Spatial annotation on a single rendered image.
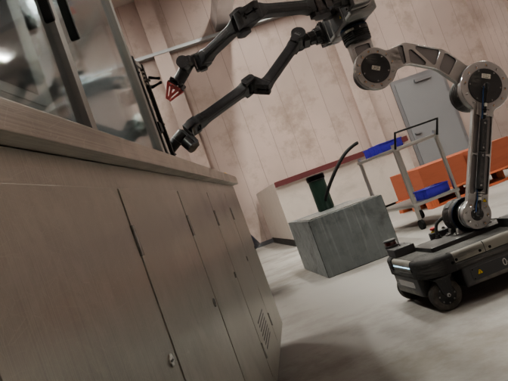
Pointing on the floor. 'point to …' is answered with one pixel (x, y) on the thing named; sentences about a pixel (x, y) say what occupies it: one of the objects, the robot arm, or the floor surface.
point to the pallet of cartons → (425, 174)
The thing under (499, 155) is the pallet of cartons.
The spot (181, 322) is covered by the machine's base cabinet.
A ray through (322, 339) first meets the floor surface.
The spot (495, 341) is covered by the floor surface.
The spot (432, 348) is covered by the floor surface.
